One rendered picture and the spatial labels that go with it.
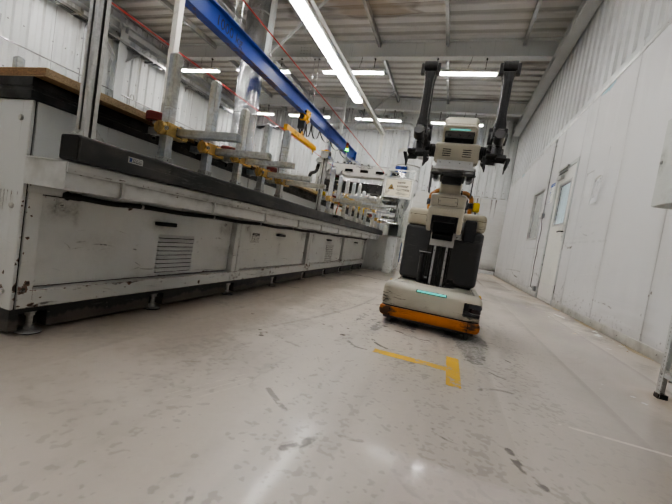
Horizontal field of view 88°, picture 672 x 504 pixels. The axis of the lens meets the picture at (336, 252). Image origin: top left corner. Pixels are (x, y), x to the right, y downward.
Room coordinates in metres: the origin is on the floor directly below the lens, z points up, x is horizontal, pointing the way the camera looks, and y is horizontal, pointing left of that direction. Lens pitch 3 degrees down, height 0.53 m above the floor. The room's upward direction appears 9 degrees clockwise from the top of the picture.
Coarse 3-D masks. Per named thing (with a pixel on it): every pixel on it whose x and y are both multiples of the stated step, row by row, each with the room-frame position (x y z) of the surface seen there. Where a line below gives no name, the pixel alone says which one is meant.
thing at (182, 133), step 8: (152, 128) 1.47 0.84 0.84; (152, 136) 1.49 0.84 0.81; (184, 136) 1.43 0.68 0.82; (192, 136) 1.41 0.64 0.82; (200, 136) 1.40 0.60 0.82; (208, 136) 1.39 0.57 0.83; (216, 136) 1.38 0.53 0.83; (224, 136) 1.37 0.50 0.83; (232, 136) 1.36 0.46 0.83; (240, 136) 1.37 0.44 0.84
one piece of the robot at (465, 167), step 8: (440, 160) 2.27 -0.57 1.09; (448, 160) 2.25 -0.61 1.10; (432, 168) 2.22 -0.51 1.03; (440, 168) 2.18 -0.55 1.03; (448, 168) 2.16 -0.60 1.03; (456, 168) 2.15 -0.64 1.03; (464, 168) 2.13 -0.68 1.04; (472, 168) 2.12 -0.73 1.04; (432, 176) 2.29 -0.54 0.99; (448, 176) 2.26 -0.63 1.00; (464, 176) 2.18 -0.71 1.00; (472, 176) 2.15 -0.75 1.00; (448, 184) 2.28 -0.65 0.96; (456, 184) 2.24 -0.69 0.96; (472, 184) 2.13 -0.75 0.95
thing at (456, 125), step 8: (448, 120) 2.26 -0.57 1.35; (456, 120) 2.25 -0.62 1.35; (464, 120) 2.23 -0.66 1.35; (472, 120) 2.22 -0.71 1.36; (448, 128) 2.22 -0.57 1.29; (456, 128) 2.21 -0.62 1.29; (464, 128) 2.19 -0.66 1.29; (472, 128) 2.18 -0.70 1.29; (448, 136) 2.26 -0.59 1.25; (456, 136) 2.24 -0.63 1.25; (464, 136) 2.22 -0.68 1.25; (472, 136) 2.21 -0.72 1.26
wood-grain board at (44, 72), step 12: (0, 72) 1.19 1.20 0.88; (12, 72) 1.17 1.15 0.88; (24, 72) 1.15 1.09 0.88; (36, 72) 1.14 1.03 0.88; (48, 72) 1.13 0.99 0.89; (60, 84) 1.18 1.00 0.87; (72, 84) 1.20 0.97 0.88; (108, 96) 1.32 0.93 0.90; (120, 108) 1.38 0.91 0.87; (132, 108) 1.42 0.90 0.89; (144, 120) 1.50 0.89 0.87; (252, 168) 2.39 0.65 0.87; (312, 192) 3.30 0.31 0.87
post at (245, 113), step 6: (246, 108) 1.89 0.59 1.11; (240, 114) 1.89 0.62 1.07; (246, 114) 1.88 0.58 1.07; (240, 120) 1.88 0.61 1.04; (246, 120) 1.89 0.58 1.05; (240, 126) 1.88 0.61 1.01; (246, 126) 1.89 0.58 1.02; (240, 132) 1.88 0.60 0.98; (246, 132) 1.90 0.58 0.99; (240, 144) 1.88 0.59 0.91; (234, 168) 1.88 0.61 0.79; (240, 168) 1.90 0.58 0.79; (234, 174) 1.88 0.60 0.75; (240, 174) 1.90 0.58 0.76
